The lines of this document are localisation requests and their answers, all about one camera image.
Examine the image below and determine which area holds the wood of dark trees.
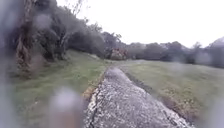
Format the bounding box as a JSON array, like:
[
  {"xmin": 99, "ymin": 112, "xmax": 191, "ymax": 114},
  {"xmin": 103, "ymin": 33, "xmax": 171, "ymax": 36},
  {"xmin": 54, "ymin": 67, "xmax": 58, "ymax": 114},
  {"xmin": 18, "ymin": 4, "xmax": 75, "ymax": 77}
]
[{"xmin": 0, "ymin": 0, "xmax": 224, "ymax": 71}]

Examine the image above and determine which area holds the grass field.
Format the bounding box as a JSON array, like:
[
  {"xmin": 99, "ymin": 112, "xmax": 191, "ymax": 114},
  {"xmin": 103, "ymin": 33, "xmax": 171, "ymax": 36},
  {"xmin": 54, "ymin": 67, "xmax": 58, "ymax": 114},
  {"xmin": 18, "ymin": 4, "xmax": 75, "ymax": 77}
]
[
  {"xmin": 6, "ymin": 49, "xmax": 111, "ymax": 128},
  {"xmin": 116, "ymin": 59, "xmax": 224, "ymax": 128}
]

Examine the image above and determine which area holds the grey paved path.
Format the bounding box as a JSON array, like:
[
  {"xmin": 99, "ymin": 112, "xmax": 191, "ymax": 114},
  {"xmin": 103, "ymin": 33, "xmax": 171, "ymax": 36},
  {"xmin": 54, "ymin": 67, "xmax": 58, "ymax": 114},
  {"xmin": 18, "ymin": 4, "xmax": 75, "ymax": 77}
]
[{"xmin": 83, "ymin": 66, "xmax": 194, "ymax": 128}]

